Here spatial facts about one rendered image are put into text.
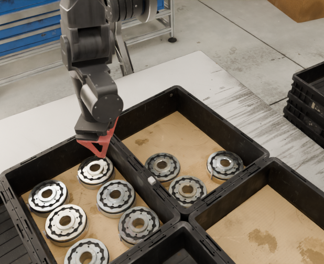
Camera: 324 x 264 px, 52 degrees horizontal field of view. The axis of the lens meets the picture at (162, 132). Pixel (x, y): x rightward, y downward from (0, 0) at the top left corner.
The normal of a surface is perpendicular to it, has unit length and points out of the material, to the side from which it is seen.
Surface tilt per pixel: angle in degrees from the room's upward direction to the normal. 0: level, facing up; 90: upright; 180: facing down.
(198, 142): 0
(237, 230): 0
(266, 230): 0
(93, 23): 83
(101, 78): 10
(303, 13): 90
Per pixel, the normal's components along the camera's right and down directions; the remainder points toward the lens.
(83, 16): 0.49, 0.51
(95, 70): 0.09, -0.77
